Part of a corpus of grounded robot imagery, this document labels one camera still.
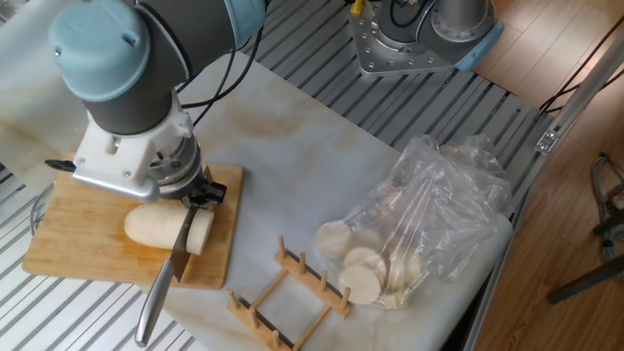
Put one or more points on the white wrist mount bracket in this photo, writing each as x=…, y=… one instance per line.
x=122, y=161

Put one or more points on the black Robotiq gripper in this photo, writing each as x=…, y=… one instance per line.
x=194, y=192

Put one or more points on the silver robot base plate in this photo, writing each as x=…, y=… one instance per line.
x=375, y=49

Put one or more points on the black metal stand leg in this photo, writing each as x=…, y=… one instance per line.
x=585, y=280

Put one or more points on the white radish slice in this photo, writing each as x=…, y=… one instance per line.
x=404, y=270
x=365, y=258
x=392, y=300
x=360, y=285
x=334, y=241

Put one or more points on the large white radish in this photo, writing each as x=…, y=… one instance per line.
x=151, y=226

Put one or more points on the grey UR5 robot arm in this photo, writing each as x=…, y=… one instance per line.
x=131, y=112

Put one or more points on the aluminium frame beam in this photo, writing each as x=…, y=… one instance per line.
x=585, y=95

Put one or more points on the silver corner bracket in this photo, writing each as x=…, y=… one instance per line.
x=546, y=141

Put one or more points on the bamboo cutting board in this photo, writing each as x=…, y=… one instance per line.
x=73, y=244

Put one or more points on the small yellow object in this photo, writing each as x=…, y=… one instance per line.
x=357, y=6

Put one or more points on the steel cleaver knife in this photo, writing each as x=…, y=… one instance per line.
x=156, y=297

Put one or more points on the clear plastic bag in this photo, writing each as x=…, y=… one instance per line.
x=439, y=205

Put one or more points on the wooden peg rack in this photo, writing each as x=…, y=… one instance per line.
x=312, y=282

